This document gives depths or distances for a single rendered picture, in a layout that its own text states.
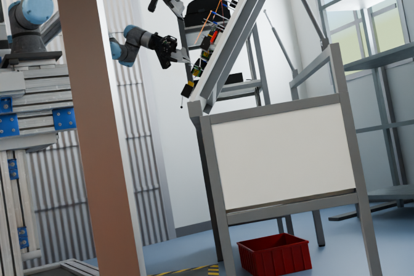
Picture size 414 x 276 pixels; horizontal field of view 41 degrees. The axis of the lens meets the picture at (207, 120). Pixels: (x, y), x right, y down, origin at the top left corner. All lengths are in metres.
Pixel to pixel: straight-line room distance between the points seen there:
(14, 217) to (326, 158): 1.30
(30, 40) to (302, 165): 1.21
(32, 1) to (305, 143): 1.20
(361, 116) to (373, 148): 0.29
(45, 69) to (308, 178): 1.15
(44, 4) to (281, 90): 3.56
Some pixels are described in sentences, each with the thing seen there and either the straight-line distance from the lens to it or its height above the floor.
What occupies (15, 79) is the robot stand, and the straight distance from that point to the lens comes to 2.23.
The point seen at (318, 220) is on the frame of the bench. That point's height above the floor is 0.16.
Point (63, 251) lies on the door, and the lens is 4.56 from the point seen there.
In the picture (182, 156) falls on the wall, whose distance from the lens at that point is 4.92.
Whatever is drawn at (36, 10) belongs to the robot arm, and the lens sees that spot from 2.30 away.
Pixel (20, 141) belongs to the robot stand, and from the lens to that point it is 2.45.
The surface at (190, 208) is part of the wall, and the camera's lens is 4.94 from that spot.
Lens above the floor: 0.64
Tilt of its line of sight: 4 degrees up
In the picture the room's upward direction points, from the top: 10 degrees counter-clockwise
